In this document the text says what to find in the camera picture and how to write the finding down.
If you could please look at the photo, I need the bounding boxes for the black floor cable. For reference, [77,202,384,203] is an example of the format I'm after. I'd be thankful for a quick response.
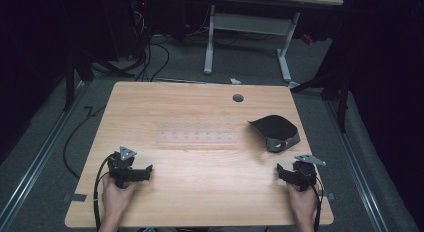
[62,105,108,180]

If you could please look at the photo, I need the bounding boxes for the clear plastic strip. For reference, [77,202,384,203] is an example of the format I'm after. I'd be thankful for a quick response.
[157,129,239,146]

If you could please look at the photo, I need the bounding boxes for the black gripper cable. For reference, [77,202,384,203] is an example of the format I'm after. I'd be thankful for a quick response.
[93,154,115,232]
[305,171,325,232]

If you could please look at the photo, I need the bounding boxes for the person's right hand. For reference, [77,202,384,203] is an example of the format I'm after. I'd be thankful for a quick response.
[286,183,318,224]

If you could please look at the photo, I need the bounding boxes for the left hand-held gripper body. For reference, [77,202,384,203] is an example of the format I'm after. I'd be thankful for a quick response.
[106,145,145,190]

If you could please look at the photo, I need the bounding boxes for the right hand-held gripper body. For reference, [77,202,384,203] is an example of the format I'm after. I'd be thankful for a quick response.
[291,154,327,193]

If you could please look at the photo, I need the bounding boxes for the metal floor rail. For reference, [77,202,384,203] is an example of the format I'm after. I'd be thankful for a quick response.
[0,81,92,228]
[324,99,390,232]

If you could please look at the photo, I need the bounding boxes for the person's left hand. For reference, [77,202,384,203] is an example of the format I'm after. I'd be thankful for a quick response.
[101,175,138,224]

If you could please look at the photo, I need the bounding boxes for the wooden desk with white frame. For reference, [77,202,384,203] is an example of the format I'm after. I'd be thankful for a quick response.
[199,0,344,85]

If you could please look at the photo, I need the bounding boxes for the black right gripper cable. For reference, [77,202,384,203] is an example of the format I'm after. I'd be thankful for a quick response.
[305,171,325,232]

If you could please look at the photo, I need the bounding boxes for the black sun visor cap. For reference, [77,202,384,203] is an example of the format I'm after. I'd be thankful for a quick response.
[247,114,301,154]

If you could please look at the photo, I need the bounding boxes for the grey tape piece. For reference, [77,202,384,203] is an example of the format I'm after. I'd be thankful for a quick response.
[62,193,88,204]
[317,189,336,201]

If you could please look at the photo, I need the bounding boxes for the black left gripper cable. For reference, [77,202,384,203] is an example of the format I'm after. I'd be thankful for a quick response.
[93,154,115,232]

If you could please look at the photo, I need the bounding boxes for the black metal stand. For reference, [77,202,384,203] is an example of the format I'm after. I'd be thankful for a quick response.
[289,55,352,134]
[61,41,136,112]

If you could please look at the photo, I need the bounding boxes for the bundle of black cables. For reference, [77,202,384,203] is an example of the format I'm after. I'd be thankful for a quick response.
[127,5,172,83]

